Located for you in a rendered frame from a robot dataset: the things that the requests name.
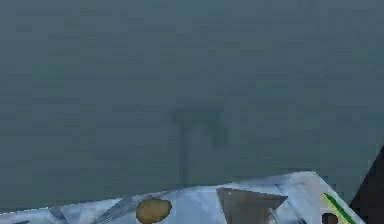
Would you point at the brown potato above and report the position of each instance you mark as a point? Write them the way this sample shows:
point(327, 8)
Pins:
point(153, 210)

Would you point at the yellow green striped sponge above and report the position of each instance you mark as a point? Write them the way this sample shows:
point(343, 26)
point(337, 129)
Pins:
point(337, 208)

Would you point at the black angular appliance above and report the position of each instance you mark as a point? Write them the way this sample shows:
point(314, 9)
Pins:
point(370, 193)

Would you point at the small black round object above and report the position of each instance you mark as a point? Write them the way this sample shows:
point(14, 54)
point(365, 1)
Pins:
point(329, 219)

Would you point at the grey metal sink basin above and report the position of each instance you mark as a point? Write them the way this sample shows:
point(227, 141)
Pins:
point(248, 205)

